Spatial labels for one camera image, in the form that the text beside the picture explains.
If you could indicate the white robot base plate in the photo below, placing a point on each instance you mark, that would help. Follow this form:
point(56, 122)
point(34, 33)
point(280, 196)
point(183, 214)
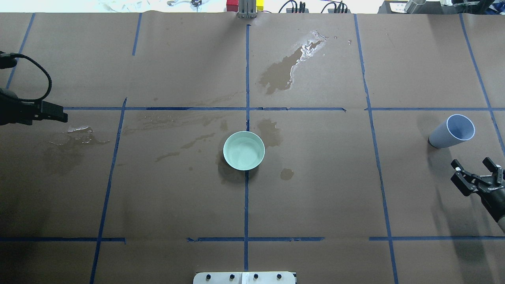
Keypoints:
point(245, 277)

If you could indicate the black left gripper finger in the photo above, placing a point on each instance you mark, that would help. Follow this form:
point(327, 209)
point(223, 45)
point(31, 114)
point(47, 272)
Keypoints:
point(50, 111)

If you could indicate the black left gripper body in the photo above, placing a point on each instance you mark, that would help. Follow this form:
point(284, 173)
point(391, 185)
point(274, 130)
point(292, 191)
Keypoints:
point(12, 112)

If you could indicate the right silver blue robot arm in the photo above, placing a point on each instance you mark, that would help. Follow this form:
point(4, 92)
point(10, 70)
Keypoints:
point(502, 223)

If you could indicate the aluminium frame post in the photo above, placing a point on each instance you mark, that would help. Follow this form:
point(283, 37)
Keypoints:
point(247, 9)

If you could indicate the light blue plastic cup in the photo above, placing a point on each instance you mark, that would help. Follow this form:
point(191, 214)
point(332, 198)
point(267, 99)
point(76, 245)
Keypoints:
point(454, 130)

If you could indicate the red cube block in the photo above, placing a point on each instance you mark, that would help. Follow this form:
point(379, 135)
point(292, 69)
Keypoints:
point(232, 5)

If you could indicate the silver metal cylinder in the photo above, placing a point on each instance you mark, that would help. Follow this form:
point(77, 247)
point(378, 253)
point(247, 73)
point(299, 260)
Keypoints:
point(414, 6)

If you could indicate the black power strip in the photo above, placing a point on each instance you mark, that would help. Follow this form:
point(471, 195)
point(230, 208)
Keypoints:
point(294, 7)
point(336, 8)

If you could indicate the yellow cube block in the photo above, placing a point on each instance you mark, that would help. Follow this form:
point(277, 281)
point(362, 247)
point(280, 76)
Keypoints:
point(260, 5)

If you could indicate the mint green bowl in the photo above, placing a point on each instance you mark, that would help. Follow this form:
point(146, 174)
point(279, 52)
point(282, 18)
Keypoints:
point(244, 150)

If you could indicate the brown paper table cover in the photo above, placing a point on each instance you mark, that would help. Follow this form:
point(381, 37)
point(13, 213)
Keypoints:
point(134, 188)

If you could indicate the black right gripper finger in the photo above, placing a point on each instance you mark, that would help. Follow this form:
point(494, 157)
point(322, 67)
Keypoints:
point(497, 177)
point(463, 180)

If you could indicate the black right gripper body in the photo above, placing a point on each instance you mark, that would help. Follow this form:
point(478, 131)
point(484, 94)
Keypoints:
point(494, 196)

